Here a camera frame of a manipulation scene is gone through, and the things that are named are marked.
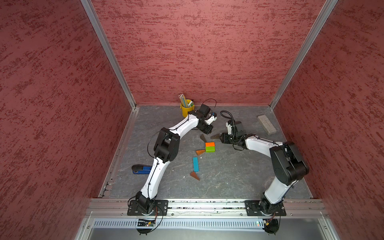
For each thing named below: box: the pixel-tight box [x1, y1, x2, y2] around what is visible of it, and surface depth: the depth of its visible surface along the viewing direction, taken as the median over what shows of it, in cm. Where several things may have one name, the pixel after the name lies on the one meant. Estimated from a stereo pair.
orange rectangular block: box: [205, 142, 216, 147], surface depth 98 cm
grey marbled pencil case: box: [257, 114, 277, 135], surface depth 109 cm
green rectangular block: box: [205, 146, 216, 153], surface depth 96 cm
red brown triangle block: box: [190, 171, 200, 181], surface depth 87 cm
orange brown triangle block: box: [195, 149, 206, 156], surface depth 95 cm
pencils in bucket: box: [177, 93, 193, 108], surface depth 109 cm
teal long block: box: [192, 157, 200, 172], surface depth 90 cm
